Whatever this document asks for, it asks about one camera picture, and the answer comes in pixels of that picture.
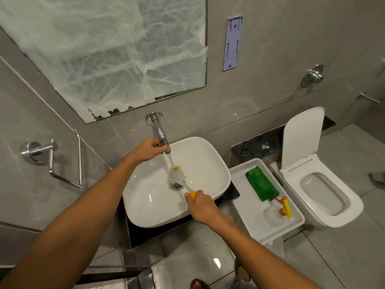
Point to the person's right hand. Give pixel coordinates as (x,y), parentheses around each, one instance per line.
(204,209)

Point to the person's left hand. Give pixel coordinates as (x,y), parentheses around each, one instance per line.
(144,151)

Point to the chrome wall faucet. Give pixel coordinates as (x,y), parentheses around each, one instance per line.
(156,121)

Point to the white ceramic wash basin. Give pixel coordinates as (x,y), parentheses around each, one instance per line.
(150,213)

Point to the clear spray bottle yellow head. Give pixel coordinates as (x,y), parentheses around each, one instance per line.
(285,206)

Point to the person's left forearm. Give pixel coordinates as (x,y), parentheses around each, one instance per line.
(75,225)

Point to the person's right forearm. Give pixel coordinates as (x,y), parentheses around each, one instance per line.
(261,255)

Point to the chrome sink drain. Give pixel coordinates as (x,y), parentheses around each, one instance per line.
(176,186)

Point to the person's right sandal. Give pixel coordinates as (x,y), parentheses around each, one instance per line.
(243,272)

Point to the person's sandal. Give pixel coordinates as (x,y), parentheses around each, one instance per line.
(200,284)
(243,272)

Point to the person's left sandal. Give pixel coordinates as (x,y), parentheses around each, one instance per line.
(200,284)

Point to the white plastic tray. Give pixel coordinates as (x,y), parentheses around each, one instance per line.
(249,207)

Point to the green cloth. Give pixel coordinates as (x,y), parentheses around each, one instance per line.
(261,183)

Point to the black stone ledge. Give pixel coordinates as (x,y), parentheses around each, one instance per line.
(255,147)

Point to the glass shower partition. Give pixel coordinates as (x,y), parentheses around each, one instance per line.
(135,261)

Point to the white toilet lid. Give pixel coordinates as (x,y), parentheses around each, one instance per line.
(303,135)

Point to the white toilet bowl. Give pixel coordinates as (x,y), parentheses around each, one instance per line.
(352,207)

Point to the gray sandal on floor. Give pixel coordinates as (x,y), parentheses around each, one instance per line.
(378,177)

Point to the film covered wall mirror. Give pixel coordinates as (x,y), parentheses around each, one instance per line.
(90,42)

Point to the purple wall sticker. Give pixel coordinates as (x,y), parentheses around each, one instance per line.
(233,42)

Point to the chrome wall valve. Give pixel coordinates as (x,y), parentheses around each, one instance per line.
(314,75)

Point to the chrome wall bracket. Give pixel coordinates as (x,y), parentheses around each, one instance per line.
(370,97)

